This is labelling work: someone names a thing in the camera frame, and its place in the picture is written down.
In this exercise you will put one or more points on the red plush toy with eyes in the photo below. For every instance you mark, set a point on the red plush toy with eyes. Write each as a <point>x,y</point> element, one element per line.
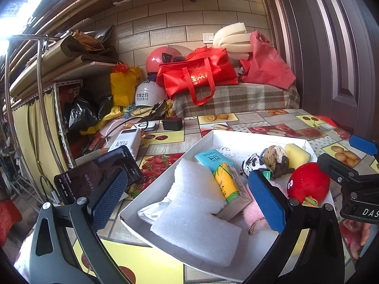
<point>311,182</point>

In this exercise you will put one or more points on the yellow shopping bag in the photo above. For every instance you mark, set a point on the yellow shopping bag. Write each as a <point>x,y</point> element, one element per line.
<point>124,85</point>

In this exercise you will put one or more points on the plain red nonwoven bag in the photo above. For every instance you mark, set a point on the plain red nonwoven bag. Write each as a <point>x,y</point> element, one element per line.
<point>266,62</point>

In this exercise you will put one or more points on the yellow corn snack box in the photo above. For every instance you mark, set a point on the yellow corn snack box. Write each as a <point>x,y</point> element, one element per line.
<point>237,208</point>

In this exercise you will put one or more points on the yellow printed tissue packet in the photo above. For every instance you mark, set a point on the yellow printed tissue packet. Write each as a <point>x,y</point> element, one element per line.
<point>226,183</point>

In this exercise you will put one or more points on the chrome clothes rail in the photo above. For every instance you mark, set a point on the chrome clothes rail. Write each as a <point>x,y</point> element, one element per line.
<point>40,80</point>

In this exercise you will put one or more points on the black smartphone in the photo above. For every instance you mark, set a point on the black smartphone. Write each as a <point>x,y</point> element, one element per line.
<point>88,174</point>

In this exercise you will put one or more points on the white helmet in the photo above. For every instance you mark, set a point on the white helmet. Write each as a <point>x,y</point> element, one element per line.
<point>149,94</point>

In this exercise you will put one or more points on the brown metal door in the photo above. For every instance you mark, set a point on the brown metal door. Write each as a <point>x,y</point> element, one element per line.
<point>334,50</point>

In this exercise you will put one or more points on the yellow curtain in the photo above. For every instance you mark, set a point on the yellow curtain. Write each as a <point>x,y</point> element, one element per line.
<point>29,127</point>

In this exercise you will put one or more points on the red stool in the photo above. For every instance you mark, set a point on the red stool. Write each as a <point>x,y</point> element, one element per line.
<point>9,219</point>

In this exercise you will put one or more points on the white power bank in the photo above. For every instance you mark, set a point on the white power bank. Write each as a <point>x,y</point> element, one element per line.
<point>124,143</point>

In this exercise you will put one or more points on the black charger box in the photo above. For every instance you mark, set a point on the black charger box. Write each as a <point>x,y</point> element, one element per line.
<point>173,123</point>

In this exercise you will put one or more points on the person's right hand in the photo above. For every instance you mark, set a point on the person's right hand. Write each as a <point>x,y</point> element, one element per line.
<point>366,233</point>

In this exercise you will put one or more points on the wooden boards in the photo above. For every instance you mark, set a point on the wooden boards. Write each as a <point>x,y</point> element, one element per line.
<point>53,68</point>

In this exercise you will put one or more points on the yellow sponge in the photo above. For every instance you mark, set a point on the yellow sponge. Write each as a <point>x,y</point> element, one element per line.
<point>296,153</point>

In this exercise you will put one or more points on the yellow crumpled cloth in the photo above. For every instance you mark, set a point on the yellow crumpled cloth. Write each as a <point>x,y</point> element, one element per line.
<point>112,115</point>

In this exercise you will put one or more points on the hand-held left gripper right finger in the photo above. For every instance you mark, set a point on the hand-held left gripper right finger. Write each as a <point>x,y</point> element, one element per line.
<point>266,201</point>

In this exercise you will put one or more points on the white wall switch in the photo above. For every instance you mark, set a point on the white wall switch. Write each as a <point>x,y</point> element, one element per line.
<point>207,37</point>

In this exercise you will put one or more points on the pink helmet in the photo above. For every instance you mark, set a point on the pink helmet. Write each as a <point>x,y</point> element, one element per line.
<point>157,60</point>

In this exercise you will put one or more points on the white foam block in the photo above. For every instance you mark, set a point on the white foam block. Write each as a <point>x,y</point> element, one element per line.
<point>195,186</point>
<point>195,236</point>

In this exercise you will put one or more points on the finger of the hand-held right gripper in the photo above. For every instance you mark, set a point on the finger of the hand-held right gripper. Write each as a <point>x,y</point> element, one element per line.
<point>364,145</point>
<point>334,165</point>

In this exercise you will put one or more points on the teal tissue packet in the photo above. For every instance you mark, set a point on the teal tissue packet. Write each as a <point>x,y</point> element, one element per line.
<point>210,159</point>

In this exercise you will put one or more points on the black plastic bag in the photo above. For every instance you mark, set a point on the black plastic bag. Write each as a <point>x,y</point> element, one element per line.
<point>80,109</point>

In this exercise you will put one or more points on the cow print plush toy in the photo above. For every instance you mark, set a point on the cow print plush toy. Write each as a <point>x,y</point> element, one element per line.
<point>251,164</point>

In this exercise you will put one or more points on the plaid blanket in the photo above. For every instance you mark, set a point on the plaid blanket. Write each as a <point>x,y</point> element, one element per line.
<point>237,100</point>

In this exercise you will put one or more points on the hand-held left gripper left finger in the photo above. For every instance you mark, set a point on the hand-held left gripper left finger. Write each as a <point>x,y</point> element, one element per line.
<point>109,195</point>

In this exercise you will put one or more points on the white plastic bag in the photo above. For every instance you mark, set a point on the white plastic bag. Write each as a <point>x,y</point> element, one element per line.
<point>154,211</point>

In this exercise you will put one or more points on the white charger pad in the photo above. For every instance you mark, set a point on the white charger pad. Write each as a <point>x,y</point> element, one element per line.
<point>148,125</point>

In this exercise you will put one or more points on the white cardboard box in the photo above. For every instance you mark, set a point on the white cardboard box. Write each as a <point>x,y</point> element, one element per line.
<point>260,140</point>

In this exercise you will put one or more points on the white foam roll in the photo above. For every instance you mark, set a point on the white foam roll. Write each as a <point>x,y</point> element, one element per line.
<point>231,38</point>

